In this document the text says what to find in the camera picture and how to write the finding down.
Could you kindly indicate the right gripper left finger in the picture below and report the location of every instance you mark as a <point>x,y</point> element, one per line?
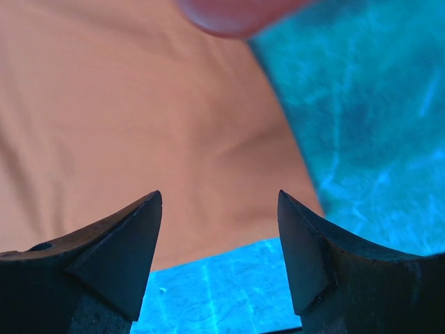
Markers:
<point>92,280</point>

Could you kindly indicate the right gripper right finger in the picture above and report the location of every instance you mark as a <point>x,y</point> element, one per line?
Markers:
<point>342,283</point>

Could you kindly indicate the orange t shirt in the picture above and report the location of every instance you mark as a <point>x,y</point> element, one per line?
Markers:
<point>103,102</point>

